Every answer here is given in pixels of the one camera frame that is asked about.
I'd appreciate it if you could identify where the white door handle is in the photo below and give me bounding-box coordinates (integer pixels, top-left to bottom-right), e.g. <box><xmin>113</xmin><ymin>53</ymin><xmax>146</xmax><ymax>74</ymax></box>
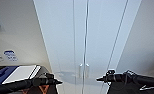
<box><xmin>78</xmin><ymin>63</ymin><xmax>84</xmax><ymax>80</ymax></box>
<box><xmin>84</xmin><ymin>63</ymin><xmax>91</xmax><ymax>80</ymax></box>

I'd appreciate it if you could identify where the white wardrobe door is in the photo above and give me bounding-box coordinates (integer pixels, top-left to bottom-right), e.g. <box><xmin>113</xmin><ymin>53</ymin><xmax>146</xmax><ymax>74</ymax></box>
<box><xmin>42</xmin><ymin>0</ymin><xmax>87</xmax><ymax>94</ymax></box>
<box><xmin>86</xmin><ymin>0</ymin><xmax>130</xmax><ymax>94</ymax></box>

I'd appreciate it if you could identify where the white sign blue print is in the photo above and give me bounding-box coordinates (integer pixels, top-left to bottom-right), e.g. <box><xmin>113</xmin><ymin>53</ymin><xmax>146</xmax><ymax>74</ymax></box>
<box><xmin>3</xmin><ymin>49</ymin><xmax>19</xmax><ymax>63</ymax></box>

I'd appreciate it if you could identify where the blue tray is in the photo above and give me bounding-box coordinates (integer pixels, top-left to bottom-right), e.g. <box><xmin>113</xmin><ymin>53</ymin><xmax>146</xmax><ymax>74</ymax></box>
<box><xmin>0</xmin><ymin>65</ymin><xmax>19</xmax><ymax>86</ymax></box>

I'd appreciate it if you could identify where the white wardrobe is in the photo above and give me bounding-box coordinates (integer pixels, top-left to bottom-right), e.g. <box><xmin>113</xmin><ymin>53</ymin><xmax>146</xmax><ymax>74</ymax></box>
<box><xmin>32</xmin><ymin>0</ymin><xmax>143</xmax><ymax>94</ymax></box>

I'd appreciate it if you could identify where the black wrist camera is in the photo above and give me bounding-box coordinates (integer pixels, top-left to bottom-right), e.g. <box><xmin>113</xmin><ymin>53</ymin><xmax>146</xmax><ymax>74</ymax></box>
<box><xmin>106</xmin><ymin>68</ymin><xmax>116</xmax><ymax>76</ymax></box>
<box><xmin>45</xmin><ymin>72</ymin><xmax>55</xmax><ymax>79</ymax></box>

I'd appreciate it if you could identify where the orange frame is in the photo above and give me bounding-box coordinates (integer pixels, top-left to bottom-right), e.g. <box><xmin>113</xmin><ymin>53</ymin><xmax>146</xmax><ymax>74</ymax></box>
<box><xmin>21</xmin><ymin>84</ymin><xmax>51</xmax><ymax>94</ymax></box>

